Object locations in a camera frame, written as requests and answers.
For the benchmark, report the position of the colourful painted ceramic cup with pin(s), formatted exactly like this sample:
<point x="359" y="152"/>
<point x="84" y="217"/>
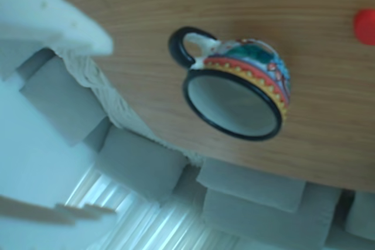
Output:
<point x="234" y="103"/>

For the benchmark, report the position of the white knitted blanket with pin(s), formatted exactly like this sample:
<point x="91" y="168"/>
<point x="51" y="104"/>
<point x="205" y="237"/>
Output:
<point x="102" y="86"/>

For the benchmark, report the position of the large fabric sofa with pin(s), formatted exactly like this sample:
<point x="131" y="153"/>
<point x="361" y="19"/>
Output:
<point x="249" y="203"/>

